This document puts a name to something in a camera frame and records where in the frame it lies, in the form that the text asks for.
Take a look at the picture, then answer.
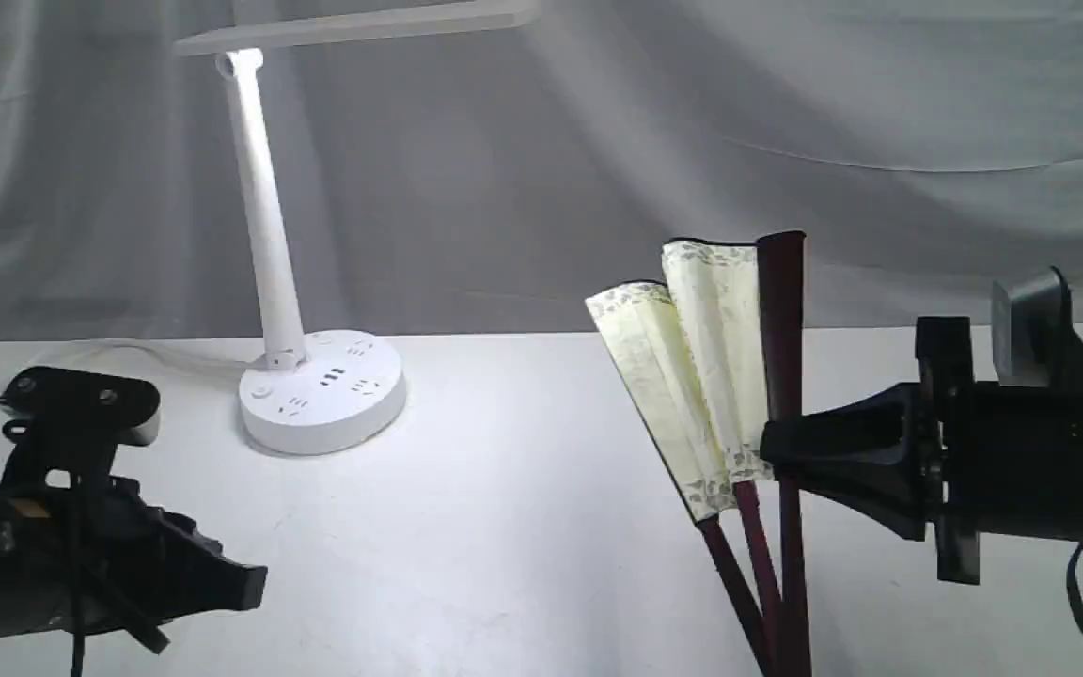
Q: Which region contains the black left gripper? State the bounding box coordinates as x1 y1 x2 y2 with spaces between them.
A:
0 476 268 654

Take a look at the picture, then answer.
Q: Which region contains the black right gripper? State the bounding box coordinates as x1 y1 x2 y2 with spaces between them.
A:
760 316 1083 586

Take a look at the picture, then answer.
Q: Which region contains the cream paper folding fan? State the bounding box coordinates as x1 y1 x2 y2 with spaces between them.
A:
585 230 807 676

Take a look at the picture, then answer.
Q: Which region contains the white desk lamp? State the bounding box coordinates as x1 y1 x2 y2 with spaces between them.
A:
173 1 539 457

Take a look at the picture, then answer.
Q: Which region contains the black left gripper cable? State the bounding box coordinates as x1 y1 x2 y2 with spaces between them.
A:
67 476 91 677

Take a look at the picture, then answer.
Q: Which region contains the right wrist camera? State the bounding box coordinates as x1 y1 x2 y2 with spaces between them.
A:
990 266 1083 393

